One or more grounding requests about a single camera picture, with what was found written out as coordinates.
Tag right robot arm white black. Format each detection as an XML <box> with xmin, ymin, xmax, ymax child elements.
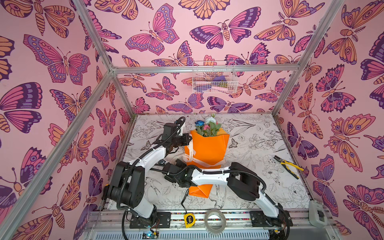
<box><xmin>151</xmin><ymin>161</ymin><xmax>293</xmax><ymax>231</ymax></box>

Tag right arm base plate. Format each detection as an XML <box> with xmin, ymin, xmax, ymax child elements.
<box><xmin>250</xmin><ymin>210</ymin><xmax>293</xmax><ymax>231</ymax></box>

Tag clear tape roll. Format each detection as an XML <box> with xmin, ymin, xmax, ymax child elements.
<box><xmin>204</xmin><ymin>209</ymin><xmax>227</xmax><ymax>236</ymax></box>

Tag grey plastic clamp device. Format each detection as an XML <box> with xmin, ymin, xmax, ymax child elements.
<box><xmin>309</xmin><ymin>200</ymin><xmax>328</xmax><ymax>229</ymax></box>

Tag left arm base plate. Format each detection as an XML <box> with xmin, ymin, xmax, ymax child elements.
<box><xmin>129</xmin><ymin>212</ymin><xmax>171</xmax><ymax>229</ymax></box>

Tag green circuit board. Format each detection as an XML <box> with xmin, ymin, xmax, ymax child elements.
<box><xmin>142</xmin><ymin>231</ymin><xmax>159</xmax><ymax>240</ymax></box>

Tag yellow handled pliers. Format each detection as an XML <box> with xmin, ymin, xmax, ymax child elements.
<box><xmin>274</xmin><ymin>156</ymin><xmax>304</xmax><ymax>180</ymax></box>

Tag white ribbon string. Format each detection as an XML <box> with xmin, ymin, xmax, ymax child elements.
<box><xmin>179</xmin><ymin>140</ymin><xmax>227</xmax><ymax>169</ymax></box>

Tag black screwdriver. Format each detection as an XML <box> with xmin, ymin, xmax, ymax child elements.
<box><xmin>102</xmin><ymin>184</ymin><xmax>110</xmax><ymax>201</ymax></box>

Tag white wire basket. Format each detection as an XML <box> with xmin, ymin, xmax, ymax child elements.
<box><xmin>191</xmin><ymin>61</ymin><xmax>239</xmax><ymax>95</ymax></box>

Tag white fake rose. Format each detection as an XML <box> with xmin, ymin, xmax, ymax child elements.
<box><xmin>205</xmin><ymin>114</ymin><xmax>218</xmax><ymax>125</ymax></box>

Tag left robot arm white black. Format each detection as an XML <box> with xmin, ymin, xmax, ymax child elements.
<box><xmin>102</xmin><ymin>117</ymin><xmax>192</xmax><ymax>228</ymax></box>

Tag orange wrapping paper sheet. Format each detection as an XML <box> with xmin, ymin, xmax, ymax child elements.
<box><xmin>183</xmin><ymin>127</ymin><xmax>230</xmax><ymax>199</ymax></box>

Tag yellow tape measure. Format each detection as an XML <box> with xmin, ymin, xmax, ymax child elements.
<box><xmin>181</xmin><ymin>190</ymin><xmax>196</xmax><ymax>228</ymax></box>

